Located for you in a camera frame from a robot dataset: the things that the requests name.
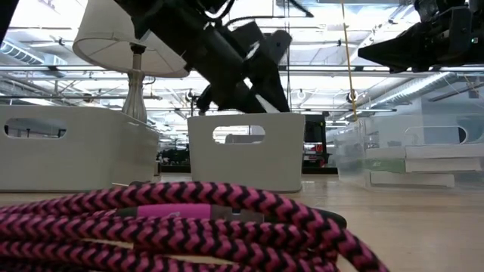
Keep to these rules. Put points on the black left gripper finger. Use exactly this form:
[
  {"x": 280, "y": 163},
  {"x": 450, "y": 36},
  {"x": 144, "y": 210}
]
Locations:
[
  {"x": 270, "y": 87},
  {"x": 240, "y": 102}
]

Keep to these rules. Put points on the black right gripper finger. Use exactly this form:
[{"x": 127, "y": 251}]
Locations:
[{"x": 393, "y": 51}]

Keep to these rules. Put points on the white booklets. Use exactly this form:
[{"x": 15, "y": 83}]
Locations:
[{"x": 435, "y": 165}]

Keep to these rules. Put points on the white product box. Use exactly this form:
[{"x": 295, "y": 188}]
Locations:
[{"x": 412, "y": 179}]

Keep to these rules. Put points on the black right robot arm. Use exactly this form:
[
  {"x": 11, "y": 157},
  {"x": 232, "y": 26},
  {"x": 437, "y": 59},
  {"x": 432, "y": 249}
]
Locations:
[{"x": 438, "y": 7}]

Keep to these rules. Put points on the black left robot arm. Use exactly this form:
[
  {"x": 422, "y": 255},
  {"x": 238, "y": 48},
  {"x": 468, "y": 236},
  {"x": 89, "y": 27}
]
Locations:
[{"x": 170, "y": 22}]

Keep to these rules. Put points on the black equipment rack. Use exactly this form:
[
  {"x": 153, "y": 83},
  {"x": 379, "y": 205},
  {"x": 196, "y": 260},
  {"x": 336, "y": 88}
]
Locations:
[{"x": 314, "y": 136}]

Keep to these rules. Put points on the silver metal lamp base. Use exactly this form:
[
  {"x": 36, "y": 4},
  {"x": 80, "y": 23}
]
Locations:
[{"x": 135, "y": 94}]

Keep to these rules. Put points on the white fabric lampshade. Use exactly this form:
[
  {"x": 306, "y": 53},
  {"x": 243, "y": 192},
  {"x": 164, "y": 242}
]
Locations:
[{"x": 109, "y": 38}]

